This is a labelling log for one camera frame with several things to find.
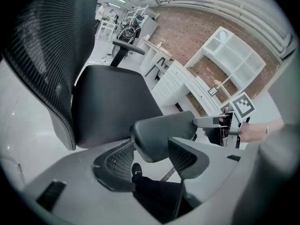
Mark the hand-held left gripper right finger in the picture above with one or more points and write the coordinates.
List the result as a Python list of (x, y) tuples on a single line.
[(218, 163)]

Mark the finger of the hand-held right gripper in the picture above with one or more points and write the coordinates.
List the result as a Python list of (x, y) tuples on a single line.
[(212, 136), (207, 122)]

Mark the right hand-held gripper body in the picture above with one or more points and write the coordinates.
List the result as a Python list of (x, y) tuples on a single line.
[(239, 116)]

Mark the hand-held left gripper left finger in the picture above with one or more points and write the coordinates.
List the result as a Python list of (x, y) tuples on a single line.
[(75, 172)]

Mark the black mesh office chair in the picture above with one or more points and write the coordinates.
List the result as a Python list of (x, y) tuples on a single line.
[(110, 102)]

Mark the person's right forearm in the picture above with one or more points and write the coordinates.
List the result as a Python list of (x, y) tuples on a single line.
[(256, 131)]

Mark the white desk with drawers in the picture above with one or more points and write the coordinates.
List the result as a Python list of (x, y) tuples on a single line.
[(174, 75)]

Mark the small vase of flowers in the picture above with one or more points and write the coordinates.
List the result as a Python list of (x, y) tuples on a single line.
[(217, 83)]

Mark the white shelf hutch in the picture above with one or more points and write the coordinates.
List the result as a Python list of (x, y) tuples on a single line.
[(236, 55)]

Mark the person's black shoe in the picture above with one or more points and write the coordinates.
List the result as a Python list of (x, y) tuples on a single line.
[(137, 169)]

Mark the person's leg in black trousers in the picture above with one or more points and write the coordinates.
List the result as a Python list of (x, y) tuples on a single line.
[(157, 196)]

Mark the black stool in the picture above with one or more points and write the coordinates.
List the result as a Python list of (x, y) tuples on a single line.
[(159, 65)]

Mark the white counter with wooden top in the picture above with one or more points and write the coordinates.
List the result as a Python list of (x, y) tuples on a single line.
[(152, 55)]

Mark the small figurine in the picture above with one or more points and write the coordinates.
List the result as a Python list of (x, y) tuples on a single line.
[(162, 43)]

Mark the grey cabinet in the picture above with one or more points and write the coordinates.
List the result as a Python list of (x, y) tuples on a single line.
[(150, 26)]

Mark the white ceiling pipes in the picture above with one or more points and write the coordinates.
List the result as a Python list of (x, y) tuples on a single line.
[(222, 1)]

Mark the black backpack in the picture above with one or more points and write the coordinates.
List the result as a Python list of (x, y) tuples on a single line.
[(129, 33)]

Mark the white table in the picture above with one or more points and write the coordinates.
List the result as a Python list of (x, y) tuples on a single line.
[(108, 24)]

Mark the small black picture frame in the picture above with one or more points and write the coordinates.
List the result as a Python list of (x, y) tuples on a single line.
[(212, 92)]

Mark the white frame rack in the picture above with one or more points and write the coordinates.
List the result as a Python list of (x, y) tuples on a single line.
[(140, 12)]

